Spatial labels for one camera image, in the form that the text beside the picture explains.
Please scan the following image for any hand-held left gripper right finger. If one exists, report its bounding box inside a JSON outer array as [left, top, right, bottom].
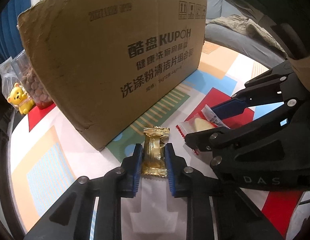
[[165, 144, 285, 240]]

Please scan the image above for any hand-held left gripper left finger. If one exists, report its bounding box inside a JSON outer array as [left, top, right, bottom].
[[24, 144, 144, 240]]

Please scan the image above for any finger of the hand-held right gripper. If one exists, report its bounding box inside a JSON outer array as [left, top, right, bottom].
[[184, 100, 303, 155], [210, 64, 299, 129]]

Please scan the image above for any clear packet with yellow cake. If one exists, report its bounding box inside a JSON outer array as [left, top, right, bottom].
[[176, 104, 231, 137]]

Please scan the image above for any gold candy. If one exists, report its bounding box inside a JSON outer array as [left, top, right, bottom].
[[141, 126, 170, 178]]

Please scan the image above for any brown cardboard box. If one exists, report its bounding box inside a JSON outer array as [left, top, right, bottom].
[[17, 0, 208, 152]]

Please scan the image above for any grey corner sofa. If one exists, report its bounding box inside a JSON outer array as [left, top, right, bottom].
[[205, 0, 288, 63]]

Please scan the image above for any beige jacket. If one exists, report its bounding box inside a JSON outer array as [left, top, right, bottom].
[[210, 14, 286, 53]]

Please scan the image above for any clear jar of brown nuts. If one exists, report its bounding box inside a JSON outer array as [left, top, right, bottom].
[[12, 51, 54, 110]]

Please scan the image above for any yellow bear figurine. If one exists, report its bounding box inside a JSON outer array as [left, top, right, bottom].
[[7, 82, 35, 115]]

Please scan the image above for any clear bag of pistachios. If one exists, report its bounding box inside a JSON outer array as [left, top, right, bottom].
[[0, 56, 15, 98]]

